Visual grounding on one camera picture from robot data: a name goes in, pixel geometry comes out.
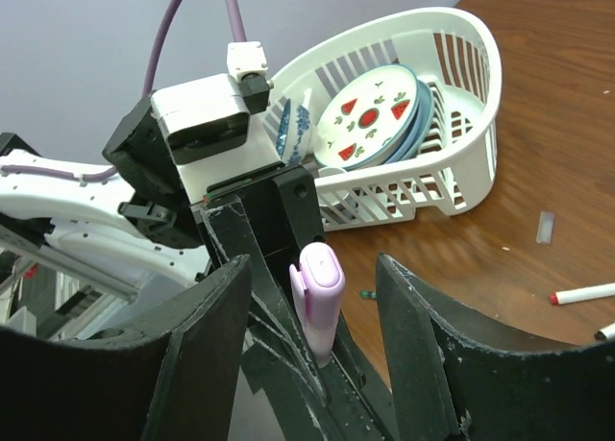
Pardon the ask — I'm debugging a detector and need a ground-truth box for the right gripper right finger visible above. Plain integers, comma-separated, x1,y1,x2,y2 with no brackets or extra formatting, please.
376,254,614,440

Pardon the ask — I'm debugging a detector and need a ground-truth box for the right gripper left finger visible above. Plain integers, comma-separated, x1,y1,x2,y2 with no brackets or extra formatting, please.
1,256,252,440

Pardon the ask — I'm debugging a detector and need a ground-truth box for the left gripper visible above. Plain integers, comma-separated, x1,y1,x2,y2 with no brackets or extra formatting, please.
195,165,399,440

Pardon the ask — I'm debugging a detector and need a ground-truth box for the pink highlighter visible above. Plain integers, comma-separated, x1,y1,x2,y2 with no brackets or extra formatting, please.
288,242,346,368

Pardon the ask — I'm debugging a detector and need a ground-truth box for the white marker black tip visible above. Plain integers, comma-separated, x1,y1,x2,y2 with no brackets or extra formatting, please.
594,323,615,341

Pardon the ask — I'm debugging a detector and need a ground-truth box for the white marker red tip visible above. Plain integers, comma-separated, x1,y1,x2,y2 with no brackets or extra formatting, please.
549,282,615,306

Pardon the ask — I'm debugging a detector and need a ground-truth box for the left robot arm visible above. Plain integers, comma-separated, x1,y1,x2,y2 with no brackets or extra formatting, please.
1,100,399,440

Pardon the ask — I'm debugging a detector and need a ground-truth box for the green pen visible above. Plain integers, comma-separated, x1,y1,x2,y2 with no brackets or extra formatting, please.
360,290,377,300

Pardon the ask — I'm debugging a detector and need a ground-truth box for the clear pen cap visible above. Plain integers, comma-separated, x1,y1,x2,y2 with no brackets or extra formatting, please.
536,211,554,244

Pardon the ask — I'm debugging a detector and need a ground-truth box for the white laundry basket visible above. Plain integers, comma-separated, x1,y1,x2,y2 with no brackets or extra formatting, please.
260,7,503,231

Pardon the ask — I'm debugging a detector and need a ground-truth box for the blue patterned bowl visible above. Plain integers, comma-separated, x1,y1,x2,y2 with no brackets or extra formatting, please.
276,88,316,165

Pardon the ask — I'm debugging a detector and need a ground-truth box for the watermelon pattern plate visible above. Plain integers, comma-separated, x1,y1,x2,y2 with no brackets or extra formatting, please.
313,63,419,171

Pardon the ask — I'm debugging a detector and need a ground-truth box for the light blue plate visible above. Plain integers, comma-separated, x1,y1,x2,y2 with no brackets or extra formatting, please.
384,80,434,164

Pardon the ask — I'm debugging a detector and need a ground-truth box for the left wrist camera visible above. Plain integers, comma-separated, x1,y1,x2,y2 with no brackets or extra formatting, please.
150,41,281,206

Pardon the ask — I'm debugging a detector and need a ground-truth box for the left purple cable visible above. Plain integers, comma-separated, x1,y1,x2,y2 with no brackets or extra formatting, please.
0,0,248,183

